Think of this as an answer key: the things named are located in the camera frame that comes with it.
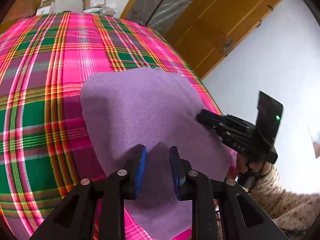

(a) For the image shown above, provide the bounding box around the metal door handle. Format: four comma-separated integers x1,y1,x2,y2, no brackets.
219,39,235,55

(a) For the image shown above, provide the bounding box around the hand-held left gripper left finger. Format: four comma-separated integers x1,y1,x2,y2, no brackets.
29,145,147,240

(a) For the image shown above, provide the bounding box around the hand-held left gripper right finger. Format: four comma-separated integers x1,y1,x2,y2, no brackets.
169,146,288,240

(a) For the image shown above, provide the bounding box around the purple fleece garment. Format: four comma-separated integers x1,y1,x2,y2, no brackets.
79,67,232,240

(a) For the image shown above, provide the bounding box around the translucent plastic door sheet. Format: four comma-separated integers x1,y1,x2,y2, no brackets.
130,0,203,29

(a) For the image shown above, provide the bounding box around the white cardboard box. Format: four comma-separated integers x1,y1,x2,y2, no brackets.
36,0,56,16

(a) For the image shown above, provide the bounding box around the person's right hand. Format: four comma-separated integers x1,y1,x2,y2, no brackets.
236,155,265,180

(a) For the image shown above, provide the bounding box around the wooden door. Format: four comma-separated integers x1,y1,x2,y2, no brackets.
164,0,283,80

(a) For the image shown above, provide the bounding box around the pink green plaid bedsheet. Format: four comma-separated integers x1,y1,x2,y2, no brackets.
0,12,238,240

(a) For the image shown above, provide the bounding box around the grey plastic parcel bag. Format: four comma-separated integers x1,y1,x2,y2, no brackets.
83,6,117,16

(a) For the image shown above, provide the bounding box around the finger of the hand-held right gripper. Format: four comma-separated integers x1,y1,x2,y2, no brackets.
201,109,228,122
196,114,227,132

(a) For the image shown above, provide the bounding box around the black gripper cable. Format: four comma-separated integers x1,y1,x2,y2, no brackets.
217,160,267,222

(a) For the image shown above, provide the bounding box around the brown cardboard box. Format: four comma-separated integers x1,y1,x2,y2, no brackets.
82,0,108,11

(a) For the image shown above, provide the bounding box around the black rod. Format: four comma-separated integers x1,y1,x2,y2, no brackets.
145,0,182,27

